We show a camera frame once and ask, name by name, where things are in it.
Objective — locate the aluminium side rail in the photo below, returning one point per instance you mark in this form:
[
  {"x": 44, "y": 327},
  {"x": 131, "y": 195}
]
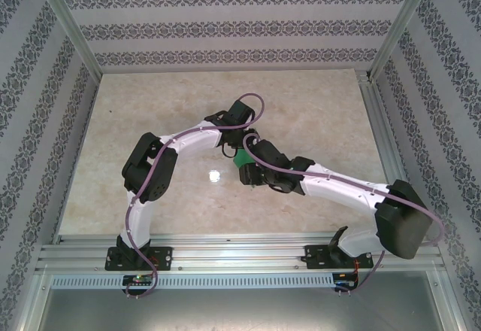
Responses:
[{"x": 385, "y": 139}]

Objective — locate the aluminium lower frame rail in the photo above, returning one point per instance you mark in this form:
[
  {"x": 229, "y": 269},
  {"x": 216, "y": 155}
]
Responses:
[
  {"x": 30, "y": 301},
  {"x": 452, "y": 301}
]

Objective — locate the green paper sheet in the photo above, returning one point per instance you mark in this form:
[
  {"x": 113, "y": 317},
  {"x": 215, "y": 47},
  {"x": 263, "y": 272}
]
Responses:
[{"x": 244, "y": 160}]

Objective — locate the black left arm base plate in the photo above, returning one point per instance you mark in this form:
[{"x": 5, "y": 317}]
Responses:
[{"x": 163, "y": 257}]

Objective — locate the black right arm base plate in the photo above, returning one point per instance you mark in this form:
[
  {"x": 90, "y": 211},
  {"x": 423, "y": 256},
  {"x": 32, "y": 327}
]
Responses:
[{"x": 315, "y": 257}]

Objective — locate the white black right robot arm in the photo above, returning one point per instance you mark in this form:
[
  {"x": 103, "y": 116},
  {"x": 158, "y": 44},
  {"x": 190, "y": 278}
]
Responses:
[{"x": 338, "y": 192}]

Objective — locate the aluminium frame post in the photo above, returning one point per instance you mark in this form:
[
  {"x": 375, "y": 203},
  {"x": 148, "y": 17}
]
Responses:
[
  {"x": 69, "y": 22},
  {"x": 402, "y": 22}
]

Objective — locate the grey metal sheet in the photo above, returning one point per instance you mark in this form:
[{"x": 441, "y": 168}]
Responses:
[{"x": 240, "y": 308}]

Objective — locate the aluminium mounting rail beam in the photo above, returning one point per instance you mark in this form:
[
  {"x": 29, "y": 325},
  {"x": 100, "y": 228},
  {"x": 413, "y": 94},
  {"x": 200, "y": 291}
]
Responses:
[{"x": 240, "y": 250}]

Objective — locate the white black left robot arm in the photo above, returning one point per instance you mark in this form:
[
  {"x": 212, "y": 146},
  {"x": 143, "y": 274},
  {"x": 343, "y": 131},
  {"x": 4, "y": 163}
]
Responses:
[{"x": 135, "y": 218}]

